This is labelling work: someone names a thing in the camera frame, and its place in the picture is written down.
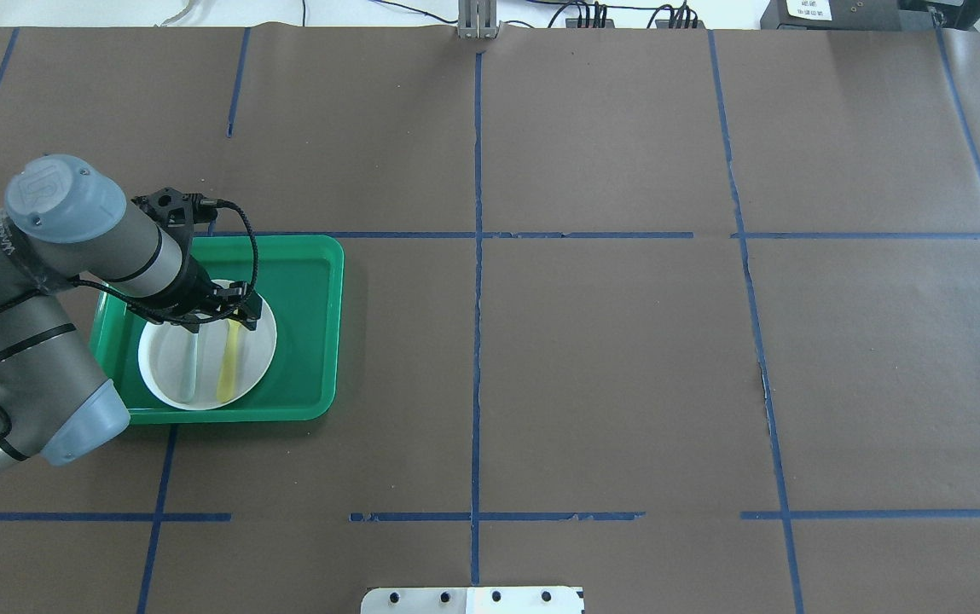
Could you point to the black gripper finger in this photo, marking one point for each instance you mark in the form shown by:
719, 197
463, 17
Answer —
248, 307

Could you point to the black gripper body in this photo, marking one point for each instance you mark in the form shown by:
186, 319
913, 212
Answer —
192, 287

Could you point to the yellow plastic spoon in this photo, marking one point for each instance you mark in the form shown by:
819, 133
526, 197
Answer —
229, 371

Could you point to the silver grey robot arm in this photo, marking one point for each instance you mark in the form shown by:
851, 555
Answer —
64, 225

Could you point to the grey-green plastic fork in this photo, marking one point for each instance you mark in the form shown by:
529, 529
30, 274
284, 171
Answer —
188, 383

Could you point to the white round plate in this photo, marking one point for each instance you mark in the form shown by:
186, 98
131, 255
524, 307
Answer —
161, 355

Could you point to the green plastic tray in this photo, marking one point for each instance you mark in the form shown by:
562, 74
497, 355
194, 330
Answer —
301, 277

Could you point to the black connector block left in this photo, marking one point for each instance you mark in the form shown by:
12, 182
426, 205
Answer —
590, 16

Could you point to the black connector block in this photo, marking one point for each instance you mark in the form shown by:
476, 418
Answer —
675, 17
590, 16

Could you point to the black connector block right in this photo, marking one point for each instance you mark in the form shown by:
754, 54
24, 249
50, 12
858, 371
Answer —
675, 17

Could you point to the black box with label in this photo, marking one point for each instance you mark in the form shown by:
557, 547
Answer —
870, 16

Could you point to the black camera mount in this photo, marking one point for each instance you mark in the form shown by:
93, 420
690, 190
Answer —
178, 213

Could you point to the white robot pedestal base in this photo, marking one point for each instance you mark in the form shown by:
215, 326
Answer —
503, 599

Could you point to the aluminium frame post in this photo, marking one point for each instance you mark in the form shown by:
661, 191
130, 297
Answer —
477, 19

